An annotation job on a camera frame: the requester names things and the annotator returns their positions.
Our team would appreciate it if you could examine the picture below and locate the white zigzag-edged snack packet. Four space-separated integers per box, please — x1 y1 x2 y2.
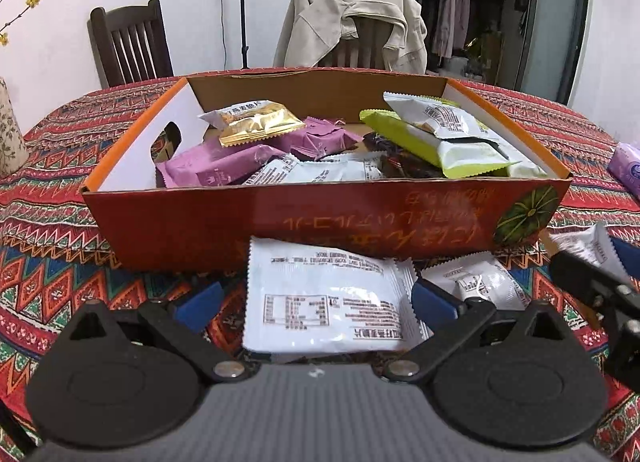
547 221 636 288

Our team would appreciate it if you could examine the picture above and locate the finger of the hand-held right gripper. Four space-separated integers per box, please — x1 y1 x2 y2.
549 249 640 324
612 238 640 288

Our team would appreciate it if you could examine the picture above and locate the gold snack packet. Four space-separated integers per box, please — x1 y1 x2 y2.
198 99 307 148

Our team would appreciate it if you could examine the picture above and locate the dark red snack packet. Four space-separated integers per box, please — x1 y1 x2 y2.
362 132 445 179

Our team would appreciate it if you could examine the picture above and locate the small white snack packet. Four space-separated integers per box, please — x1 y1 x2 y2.
421 251 532 313

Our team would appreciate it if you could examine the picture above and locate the white printed snack packet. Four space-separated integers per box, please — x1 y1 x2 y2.
242 152 385 186
383 91 502 140

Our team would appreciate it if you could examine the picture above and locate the dark wooden chair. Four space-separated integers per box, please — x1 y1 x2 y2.
90 0 175 89

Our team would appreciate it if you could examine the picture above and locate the orange cardboard box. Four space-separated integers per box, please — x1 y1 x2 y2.
81 68 573 273

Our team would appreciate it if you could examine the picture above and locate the black light cable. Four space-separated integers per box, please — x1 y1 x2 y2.
219 0 231 70

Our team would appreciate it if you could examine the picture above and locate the floral white vase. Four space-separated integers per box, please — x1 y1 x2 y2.
0 76 29 175

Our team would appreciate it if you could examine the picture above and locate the long pink hanging garment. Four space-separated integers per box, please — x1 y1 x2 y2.
452 0 472 50
432 0 457 59

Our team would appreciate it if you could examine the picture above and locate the purple snack packet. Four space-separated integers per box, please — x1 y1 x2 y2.
156 143 288 189
272 116 364 161

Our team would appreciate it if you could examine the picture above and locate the green white snack packet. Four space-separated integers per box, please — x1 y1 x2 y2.
506 159 549 179
359 109 523 179

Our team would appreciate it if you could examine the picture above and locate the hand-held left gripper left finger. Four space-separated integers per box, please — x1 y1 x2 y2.
60 282 248 383

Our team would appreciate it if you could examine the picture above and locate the beige jacket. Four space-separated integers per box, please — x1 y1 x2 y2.
272 0 428 75

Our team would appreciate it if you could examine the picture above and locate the wooden chair under jacket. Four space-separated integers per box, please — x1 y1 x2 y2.
317 17 388 70

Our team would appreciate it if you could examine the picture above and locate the purple tissue pack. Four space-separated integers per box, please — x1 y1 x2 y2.
607 141 640 198

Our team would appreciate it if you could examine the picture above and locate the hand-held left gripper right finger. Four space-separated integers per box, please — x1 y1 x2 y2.
382 278 573 384

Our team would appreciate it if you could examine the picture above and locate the large white snack packet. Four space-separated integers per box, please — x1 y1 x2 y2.
241 236 432 354

